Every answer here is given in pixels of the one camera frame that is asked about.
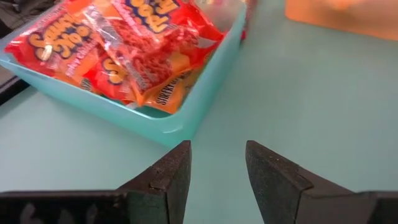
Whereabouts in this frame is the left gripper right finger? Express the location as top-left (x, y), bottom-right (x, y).
top-left (245, 139), bottom-right (398, 224)

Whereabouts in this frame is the amber plastic bin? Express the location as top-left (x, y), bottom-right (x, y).
top-left (284, 0), bottom-right (398, 41)

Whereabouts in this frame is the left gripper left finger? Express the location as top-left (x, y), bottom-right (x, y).
top-left (0, 139), bottom-right (192, 224)

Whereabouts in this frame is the teal plastic bin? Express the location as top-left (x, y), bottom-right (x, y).
top-left (0, 0), bottom-right (248, 147)

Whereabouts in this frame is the red spicy noodle pack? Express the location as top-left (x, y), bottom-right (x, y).
top-left (83, 0), bottom-right (224, 97)
top-left (4, 6), bottom-right (103, 91)
top-left (82, 52), bottom-right (206, 114)

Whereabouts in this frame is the black metal table frame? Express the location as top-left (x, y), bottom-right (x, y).
top-left (0, 74), bottom-right (31, 106)

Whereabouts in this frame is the green table mat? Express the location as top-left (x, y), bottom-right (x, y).
top-left (0, 0), bottom-right (398, 224)

